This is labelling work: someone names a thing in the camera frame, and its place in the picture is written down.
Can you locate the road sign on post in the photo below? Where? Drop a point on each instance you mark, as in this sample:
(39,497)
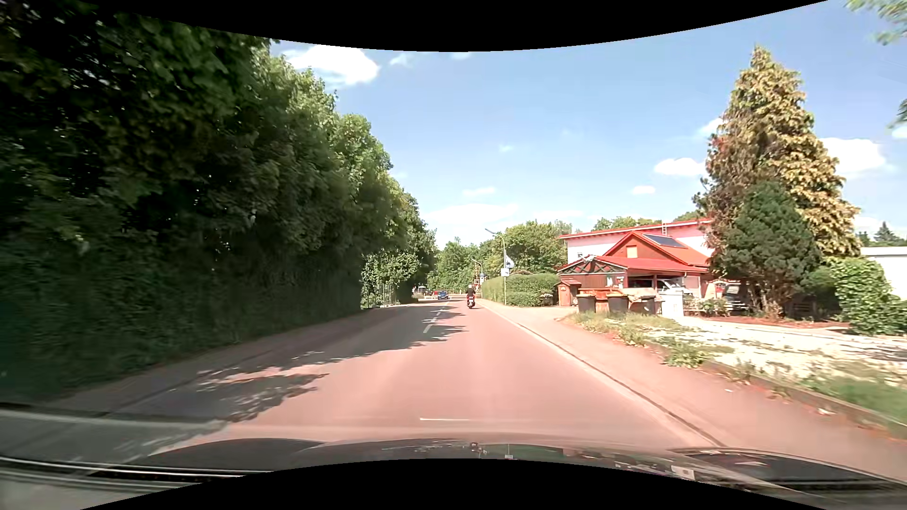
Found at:
(506,268)

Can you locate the person on motorcycle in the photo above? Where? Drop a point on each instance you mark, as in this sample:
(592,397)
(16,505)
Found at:
(470,297)

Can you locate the group of distant trees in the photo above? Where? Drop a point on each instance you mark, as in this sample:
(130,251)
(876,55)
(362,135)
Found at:
(496,255)

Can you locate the tall yellowish conifer tree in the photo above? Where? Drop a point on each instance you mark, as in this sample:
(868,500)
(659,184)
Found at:
(772,141)

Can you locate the parked dark vehicle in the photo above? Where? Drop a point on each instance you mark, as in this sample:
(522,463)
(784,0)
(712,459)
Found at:
(735,296)

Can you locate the dark waste bin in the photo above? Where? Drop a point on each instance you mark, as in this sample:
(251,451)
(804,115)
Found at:
(585,303)
(618,303)

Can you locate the red wooden house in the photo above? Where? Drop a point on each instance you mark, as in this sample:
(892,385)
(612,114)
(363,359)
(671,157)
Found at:
(638,266)

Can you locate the trimmed green hedge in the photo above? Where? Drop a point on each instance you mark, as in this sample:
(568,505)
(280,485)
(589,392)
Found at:
(521,289)

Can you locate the tall green hedge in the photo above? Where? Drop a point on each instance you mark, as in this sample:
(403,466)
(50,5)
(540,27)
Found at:
(142,311)

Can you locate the leafy green bush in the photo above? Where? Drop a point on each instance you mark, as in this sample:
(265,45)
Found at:
(864,294)

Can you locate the shaded paved pavement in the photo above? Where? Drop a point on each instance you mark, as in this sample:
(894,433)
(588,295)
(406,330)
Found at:
(212,358)

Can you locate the reddish paved pavement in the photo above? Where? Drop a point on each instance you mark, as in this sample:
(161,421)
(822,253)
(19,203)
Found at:
(680,389)

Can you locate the white building with red roof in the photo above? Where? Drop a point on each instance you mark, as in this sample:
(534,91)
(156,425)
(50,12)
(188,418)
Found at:
(609,239)

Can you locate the car's own bonnet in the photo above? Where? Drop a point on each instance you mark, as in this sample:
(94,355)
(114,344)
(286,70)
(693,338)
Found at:
(453,453)

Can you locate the gravel yard with weeds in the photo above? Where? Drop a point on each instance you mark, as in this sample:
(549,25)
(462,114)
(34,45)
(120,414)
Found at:
(772,351)

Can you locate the white box container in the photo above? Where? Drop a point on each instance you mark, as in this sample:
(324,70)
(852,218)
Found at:
(672,304)

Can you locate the reddish asphalt road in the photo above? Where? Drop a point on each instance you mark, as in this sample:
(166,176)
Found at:
(439,375)

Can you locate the street lamp post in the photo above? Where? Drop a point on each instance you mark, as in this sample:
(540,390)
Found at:
(504,262)

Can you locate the row of tall trees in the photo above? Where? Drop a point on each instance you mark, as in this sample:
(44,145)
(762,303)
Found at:
(177,156)

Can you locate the dark green conifer tree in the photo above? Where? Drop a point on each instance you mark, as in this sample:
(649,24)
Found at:
(769,244)

